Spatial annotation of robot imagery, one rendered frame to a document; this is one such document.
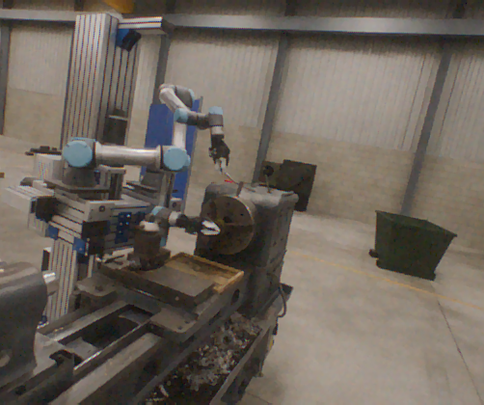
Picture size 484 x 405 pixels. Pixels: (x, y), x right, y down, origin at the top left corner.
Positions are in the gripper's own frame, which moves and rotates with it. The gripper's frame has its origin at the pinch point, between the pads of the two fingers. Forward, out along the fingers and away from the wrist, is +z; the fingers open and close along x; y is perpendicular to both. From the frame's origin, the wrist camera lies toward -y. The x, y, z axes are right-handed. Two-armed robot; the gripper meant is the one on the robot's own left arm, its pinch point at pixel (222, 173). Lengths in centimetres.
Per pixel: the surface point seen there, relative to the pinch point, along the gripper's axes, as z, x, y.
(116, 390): 60, 8, 99
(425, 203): 96, 210, -980
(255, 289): 66, 10, -8
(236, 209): 20.0, 9.7, 8.2
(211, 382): 86, 9, 49
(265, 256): 47, 17, -8
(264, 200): 16.7, 19.7, -8.9
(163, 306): 48, 6, 72
